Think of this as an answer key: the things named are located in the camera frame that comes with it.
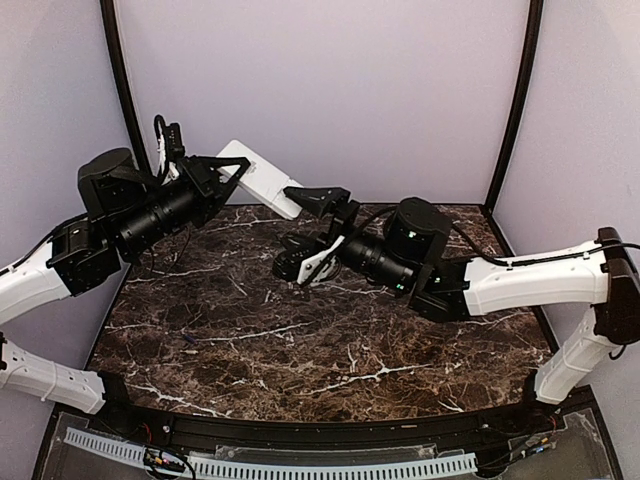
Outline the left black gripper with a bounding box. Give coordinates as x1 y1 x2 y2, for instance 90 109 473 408
115 153 251 257

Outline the white remote control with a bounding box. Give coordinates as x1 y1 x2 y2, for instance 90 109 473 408
216 139 302 220

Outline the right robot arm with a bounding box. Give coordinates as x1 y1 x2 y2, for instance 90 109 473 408
273 186 639 434

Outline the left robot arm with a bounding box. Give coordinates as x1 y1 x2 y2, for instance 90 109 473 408
1 147 251 436

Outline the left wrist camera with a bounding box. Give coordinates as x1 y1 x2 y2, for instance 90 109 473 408
153 114 185 185

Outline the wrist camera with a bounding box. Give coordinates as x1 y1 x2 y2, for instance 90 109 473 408
153 114 185 185
272 233 345 286

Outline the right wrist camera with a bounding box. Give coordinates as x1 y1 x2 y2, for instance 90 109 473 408
272 233 345 286

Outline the left black frame post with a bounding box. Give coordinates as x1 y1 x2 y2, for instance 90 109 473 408
99 0 151 175

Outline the black frame post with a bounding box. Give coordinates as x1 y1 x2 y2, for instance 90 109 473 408
484 0 544 215
99 0 151 175

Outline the black front rail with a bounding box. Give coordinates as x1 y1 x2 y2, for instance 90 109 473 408
59 389 596 454

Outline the right black frame post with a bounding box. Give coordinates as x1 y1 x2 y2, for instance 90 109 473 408
484 0 544 215

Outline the white slotted cable duct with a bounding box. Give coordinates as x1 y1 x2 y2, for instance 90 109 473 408
64 427 478 479

